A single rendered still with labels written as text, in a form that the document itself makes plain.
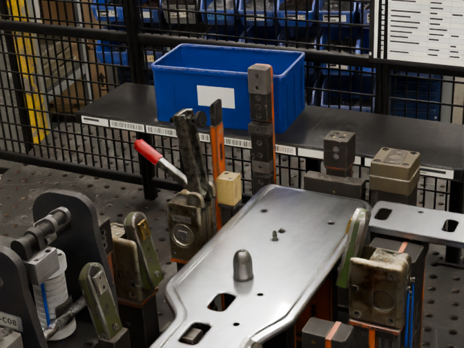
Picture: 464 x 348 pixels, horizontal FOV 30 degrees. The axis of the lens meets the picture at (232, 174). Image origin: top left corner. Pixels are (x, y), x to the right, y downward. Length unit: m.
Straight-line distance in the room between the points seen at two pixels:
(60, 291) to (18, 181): 1.24
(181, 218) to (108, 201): 0.83
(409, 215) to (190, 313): 0.47
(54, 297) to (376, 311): 0.50
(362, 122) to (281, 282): 0.61
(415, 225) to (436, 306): 0.36
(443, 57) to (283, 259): 0.63
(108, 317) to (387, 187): 0.62
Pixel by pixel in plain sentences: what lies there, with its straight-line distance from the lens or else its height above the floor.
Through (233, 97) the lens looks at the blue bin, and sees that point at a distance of 1.84.
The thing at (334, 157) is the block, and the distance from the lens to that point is 1.70.
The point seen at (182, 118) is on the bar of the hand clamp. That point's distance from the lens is 1.46.
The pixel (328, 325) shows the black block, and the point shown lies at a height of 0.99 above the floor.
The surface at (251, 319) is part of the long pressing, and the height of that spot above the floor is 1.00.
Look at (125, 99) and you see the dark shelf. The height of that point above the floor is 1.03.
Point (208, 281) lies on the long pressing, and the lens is 1.39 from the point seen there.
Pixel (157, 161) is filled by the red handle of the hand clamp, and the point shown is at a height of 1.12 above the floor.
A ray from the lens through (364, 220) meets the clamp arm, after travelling 1.33.
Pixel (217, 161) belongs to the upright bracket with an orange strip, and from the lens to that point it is 1.59.
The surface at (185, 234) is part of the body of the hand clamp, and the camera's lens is 1.55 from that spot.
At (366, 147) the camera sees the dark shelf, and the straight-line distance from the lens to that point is 1.77.
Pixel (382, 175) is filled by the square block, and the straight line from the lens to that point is 1.64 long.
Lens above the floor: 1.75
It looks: 26 degrees down
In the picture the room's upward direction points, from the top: 3 degrees counter-clockwise
